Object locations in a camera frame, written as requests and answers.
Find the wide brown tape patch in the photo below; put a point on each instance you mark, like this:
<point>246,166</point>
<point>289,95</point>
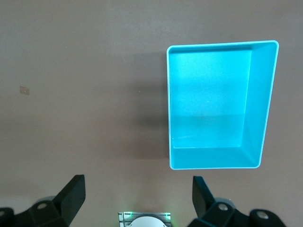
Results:
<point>24,90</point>

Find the teal plastic storage bin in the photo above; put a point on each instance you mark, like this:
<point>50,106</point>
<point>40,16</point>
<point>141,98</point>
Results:
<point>208,94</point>

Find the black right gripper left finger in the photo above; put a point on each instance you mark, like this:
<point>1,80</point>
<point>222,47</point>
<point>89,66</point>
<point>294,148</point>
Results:
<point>68,201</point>

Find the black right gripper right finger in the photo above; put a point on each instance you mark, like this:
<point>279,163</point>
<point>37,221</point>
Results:
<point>203,203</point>

